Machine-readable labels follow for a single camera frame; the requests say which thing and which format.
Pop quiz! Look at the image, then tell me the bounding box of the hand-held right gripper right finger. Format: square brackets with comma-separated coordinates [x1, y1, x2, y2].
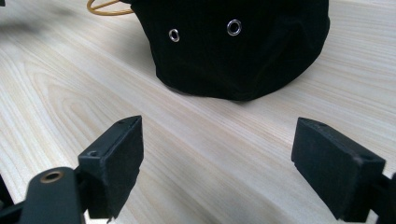
[290, 117, 387, 224]

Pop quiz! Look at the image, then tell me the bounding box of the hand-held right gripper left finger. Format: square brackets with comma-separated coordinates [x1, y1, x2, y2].
[77, 115, 145, 220]

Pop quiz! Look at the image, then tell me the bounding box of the black cloth hat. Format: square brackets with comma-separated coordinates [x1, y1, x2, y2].
[122, 0, 332, 102]

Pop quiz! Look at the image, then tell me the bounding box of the yellow cord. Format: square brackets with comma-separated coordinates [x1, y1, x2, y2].
[86, 0, 134, 17]

